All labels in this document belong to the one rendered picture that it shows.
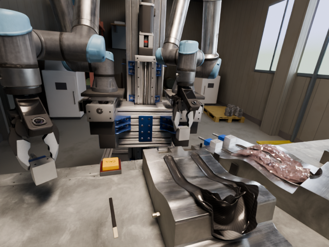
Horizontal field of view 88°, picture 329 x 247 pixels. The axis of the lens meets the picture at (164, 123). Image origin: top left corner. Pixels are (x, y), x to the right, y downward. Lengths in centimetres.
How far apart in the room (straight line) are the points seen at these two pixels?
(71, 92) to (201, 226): 357
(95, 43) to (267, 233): 65
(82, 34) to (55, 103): 341
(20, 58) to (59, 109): 347
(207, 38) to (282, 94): 282
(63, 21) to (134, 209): 81
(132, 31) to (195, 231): 111
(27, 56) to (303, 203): 80
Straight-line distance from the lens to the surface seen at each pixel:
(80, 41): 55
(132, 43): 123
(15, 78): 49
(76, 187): 70
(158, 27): 125
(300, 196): 67
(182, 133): 74
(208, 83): 543
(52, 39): 57
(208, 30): 101
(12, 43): 49
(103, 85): 105
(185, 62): 69
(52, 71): 383
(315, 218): 69
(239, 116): 428
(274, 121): 379
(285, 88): 370
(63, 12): 94
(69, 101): 384
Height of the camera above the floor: 122
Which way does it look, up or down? 20 degrees down
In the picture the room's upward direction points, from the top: 3 degrees clockwise
